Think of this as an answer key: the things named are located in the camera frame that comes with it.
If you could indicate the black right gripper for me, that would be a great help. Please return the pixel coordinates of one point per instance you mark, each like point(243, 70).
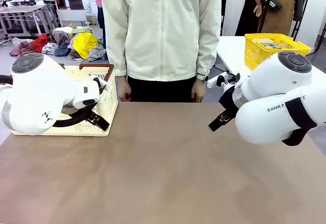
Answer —
point(229, 99)

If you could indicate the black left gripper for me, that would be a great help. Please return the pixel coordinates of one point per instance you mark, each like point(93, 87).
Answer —
point(87, 112)

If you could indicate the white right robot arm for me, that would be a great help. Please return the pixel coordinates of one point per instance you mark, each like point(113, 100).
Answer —
point(267, 81)

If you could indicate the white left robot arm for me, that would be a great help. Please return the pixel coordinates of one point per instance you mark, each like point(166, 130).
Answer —
point(38, 94)

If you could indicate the cream plastic shopping basket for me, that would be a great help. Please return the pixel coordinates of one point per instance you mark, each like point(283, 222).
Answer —
point(109, 101)

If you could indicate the yellow plastic basket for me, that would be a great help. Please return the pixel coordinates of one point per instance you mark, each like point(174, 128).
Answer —
point(257, 53)

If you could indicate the silver cans in yellow basket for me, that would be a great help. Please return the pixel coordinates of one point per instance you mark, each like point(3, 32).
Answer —
point(272, 46)

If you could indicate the person's left hand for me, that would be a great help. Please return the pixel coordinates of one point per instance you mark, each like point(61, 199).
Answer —
point(198, 91)

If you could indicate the person's right hand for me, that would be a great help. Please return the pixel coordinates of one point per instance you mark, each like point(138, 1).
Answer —
point(124, 90)

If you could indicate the white wristwatch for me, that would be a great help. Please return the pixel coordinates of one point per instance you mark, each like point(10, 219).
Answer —
point(202, 77)

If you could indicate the black trousers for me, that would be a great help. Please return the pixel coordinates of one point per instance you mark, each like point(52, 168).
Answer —
point(160, 90)

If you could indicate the grey checked cloth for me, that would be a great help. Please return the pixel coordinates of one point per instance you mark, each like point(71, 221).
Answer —
point(98, 52)

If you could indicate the white side table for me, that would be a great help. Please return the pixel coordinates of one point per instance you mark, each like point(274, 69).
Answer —
point(231, 48)

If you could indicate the dark blue cloth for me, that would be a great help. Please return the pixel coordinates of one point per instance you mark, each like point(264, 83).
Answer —
point(61, 51)

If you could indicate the dark patterned cloth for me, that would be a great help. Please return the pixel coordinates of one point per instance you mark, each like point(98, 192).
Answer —
point(61, 37)

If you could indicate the pale green cloth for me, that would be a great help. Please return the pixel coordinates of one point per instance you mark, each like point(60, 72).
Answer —
point(81, 29)

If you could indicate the dark blue trousers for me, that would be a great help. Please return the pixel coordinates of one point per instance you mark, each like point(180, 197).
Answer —
point(101, 25)

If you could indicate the red cloth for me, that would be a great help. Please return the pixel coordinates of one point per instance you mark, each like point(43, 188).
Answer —
point(40, 43)

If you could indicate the black hanging garment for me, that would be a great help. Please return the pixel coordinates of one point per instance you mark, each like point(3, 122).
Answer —
point(247, 20)

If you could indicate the pink brown cloth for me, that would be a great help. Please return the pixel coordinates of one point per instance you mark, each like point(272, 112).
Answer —
point(23, 51)

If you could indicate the cream zip jacket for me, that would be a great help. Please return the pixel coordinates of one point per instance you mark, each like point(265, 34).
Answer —
point(163, 30)

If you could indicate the brown apron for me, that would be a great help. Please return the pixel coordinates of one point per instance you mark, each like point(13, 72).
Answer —
point(278, 12)

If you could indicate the black rack stand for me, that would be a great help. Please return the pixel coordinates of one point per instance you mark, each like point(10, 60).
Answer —
point(299, 25)

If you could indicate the grey background work table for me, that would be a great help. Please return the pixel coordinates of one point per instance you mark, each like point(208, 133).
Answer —
point(23, 9)

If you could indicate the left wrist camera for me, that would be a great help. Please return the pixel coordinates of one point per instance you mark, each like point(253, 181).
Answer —
point(102, 84)

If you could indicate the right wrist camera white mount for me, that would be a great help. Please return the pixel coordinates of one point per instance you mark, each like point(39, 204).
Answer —
point(216, 80)

